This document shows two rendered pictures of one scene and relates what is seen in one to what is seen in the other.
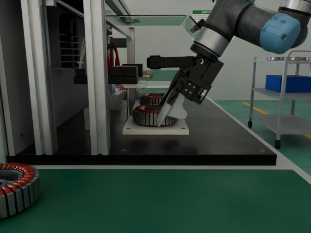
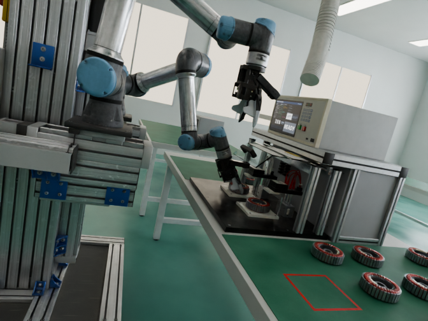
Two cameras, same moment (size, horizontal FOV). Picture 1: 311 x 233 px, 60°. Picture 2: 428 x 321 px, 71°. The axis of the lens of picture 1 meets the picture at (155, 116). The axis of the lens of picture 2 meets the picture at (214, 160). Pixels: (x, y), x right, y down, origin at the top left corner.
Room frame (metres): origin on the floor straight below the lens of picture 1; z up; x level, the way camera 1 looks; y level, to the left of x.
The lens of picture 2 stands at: (2.06, -0.67, 1.20)
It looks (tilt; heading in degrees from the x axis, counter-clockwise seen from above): 10 degrees down; 160
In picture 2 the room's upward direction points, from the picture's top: 13 degrees clockwise
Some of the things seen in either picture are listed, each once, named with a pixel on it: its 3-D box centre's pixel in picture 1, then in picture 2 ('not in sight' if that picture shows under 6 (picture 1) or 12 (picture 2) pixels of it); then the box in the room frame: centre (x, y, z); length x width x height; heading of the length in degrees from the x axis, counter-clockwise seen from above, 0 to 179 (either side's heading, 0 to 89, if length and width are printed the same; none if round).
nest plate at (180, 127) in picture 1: (155, 124); (237, 192); (0.66, 0.00, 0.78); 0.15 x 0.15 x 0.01; 0
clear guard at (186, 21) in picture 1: (154, 29); (279, 159); (0.97, 0.00, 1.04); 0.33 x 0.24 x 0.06; 90
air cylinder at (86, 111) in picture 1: (98, 115); (262, 191); (0.66, 0.14, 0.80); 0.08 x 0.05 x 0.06; 0
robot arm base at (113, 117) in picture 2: not in sight; (104, 110); (0.85, -0.71, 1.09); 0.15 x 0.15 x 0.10
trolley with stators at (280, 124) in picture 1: (290, 95); not in sight; (3.10, -1.56, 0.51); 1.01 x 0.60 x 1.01; 0
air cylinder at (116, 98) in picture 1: (113, 100); (285, 208); (0.90, 0.14, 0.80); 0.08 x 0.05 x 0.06; 0
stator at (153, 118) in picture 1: (155, 114); (239, 187); (0.66, 0.00, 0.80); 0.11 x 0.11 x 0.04
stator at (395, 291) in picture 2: (123, 89); (379, 286); (1.44, 0.17, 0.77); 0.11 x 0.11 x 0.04
